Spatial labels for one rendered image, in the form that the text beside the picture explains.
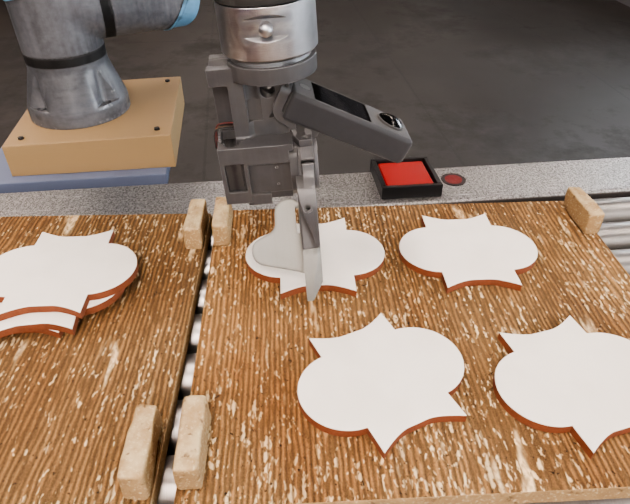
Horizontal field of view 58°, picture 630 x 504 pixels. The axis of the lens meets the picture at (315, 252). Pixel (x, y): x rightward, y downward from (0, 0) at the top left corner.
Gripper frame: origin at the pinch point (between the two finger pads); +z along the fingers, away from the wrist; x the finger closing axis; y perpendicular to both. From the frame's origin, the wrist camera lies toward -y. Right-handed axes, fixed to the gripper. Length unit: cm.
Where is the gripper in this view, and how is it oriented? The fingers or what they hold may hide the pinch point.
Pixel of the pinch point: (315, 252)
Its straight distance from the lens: 56.5
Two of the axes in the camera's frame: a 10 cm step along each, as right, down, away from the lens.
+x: 0.5, 6.1, -7.9
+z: 0.7, 7.9, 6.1
